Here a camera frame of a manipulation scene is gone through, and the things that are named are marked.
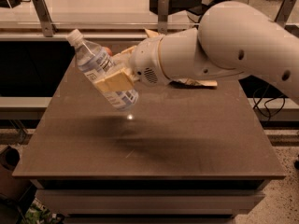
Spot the dark bin at left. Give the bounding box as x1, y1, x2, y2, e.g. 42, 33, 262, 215
0, 147, 31, 201

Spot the brown chip bag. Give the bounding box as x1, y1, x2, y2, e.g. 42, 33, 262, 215
144, 29, 218, 89

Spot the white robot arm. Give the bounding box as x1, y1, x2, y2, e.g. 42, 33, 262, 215
95, 1, 299, 103

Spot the left metal railing bracket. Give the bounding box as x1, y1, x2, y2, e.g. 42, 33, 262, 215
32, 0, 57, 37

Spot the grey table lower frame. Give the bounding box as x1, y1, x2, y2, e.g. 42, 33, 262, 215
36, 189, 264, 217

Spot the clear blue-label plastic bottle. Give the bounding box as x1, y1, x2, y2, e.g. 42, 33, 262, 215
66, 29, 138, 111

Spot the green packaging on floor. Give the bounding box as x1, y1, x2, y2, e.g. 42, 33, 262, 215
21, 200, 64, 224

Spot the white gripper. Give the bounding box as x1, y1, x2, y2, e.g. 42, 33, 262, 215
94, 35, 170, 92

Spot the middle metal railing bracket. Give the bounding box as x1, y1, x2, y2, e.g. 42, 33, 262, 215
157, 0, 169, 35

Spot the right metal railing bracket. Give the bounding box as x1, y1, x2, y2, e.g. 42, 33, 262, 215
275, 0, 297, 28

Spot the metal railing bracket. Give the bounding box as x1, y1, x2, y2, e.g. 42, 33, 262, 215
275, 0, 297, 28
157, 0, 169, 35
32, 0, 57, 37

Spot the red apple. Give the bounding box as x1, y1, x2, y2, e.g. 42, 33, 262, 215
105, 47, 113, 56

